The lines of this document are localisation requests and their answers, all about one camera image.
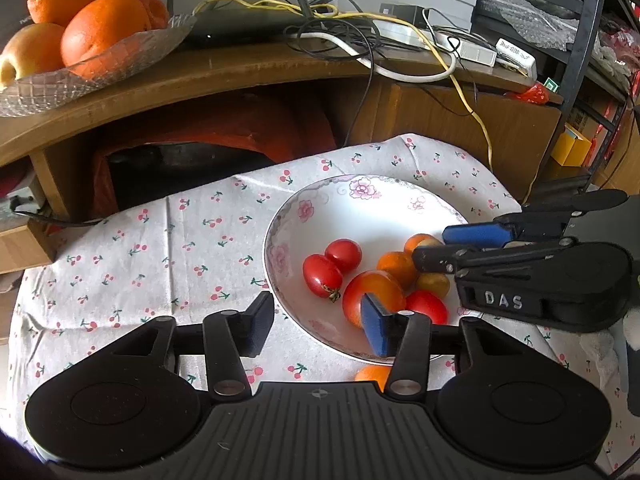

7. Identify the white power strip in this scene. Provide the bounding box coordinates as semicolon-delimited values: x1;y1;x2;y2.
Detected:
380;25;498;68

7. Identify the cherry-print tablecloth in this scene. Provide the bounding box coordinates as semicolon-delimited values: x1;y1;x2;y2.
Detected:
0;132;631;466

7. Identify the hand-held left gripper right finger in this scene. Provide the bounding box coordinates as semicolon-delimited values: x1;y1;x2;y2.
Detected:
360;292;538;402

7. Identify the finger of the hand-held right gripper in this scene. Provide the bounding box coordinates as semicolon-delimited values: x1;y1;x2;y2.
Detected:
442;190;628;248
412;239;576;281

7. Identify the bubble wrap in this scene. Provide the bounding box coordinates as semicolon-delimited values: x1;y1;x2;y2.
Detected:
480;0;601;51

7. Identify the yellow box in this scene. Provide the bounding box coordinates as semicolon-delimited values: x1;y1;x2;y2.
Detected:
550;125;593;167

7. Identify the yellow apple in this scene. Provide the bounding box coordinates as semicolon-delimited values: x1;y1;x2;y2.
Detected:
0;22;67;88

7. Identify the white cable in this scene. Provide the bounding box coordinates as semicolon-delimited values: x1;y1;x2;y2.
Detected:
300;30;458;83

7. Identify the cherry tomato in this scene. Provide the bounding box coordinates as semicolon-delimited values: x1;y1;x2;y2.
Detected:
325;238;363;274
405;290;449;326
302;253;344;303

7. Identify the black router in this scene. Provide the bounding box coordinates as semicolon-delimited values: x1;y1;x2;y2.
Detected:
125;0;341;48

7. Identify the wooden television stand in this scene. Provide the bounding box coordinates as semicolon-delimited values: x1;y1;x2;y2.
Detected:
0;35;566;276

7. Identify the black power adapter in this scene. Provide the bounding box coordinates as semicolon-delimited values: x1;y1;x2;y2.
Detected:
379;2;433;23

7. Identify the white floral-rim bowl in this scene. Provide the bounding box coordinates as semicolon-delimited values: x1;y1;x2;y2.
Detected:
262;174;493;366

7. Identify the yellow cable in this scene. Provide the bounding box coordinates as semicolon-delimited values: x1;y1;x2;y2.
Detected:
192;0;496;173

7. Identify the white printed box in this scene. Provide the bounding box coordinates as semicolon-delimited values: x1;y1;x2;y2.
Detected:
495;37;538;78

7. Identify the black hanging cable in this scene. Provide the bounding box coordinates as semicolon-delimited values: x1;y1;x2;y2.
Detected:
342;15;381;148

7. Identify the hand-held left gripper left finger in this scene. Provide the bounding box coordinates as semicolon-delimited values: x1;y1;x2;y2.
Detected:
107;290;276;402

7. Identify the large red-orange tomato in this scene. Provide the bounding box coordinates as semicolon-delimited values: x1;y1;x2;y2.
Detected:
342;270;407;331

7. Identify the small mandarin orange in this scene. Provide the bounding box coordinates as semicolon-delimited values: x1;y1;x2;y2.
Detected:
376;251;418;291
403;233;445;256
354;364;393;392

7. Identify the glass fruit plate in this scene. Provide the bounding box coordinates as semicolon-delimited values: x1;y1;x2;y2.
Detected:
0;12;198;118

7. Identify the brown longan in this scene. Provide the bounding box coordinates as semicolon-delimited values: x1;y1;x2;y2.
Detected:
415;271;451;298

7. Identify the black metal rack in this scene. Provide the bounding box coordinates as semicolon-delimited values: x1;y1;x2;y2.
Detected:
472;0;640;191

